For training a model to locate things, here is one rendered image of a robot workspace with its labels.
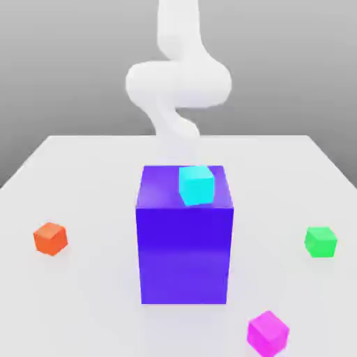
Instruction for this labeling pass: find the small cyan cube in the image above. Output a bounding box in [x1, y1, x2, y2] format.
[178, 165, 215, 207]

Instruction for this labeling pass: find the small orange cube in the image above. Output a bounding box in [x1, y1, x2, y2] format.
[32, 222, 68, 257]

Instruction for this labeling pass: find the small green cube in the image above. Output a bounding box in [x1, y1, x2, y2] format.
[303, 226, 338, 259]

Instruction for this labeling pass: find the small magenta cube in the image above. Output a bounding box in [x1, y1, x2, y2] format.
[246, 310, 291, 357]

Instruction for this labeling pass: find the large purple box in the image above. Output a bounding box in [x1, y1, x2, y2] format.
[135, 165, 234, 305]

